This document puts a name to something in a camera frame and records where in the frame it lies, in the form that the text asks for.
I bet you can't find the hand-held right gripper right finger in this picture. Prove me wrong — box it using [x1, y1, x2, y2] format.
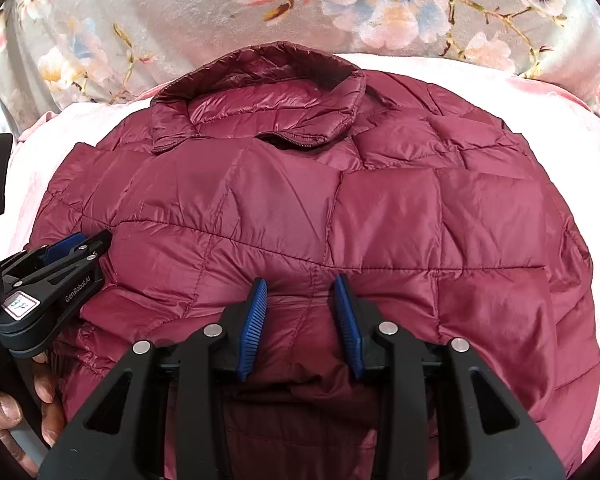
[332, 274, 567, 480]

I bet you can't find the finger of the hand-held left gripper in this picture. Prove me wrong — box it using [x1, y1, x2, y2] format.
[0, 232, 89, 282]
[0, 230, 114, 360]

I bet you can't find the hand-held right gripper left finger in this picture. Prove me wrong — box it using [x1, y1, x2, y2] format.
[37, 278, 269, 480]

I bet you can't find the maroon quilted puffer jacket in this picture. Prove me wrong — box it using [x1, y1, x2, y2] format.
[27, 40, 600, 480]

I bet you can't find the person's left hand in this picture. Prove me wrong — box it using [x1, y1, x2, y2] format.
[0, 351, 66, 476]

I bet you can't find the grey floral blanket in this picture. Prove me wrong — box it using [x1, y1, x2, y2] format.
[0, 0, 600, 128]

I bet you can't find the pink printed blanket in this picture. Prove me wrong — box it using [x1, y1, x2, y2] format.
[7, 50, 600, 480]

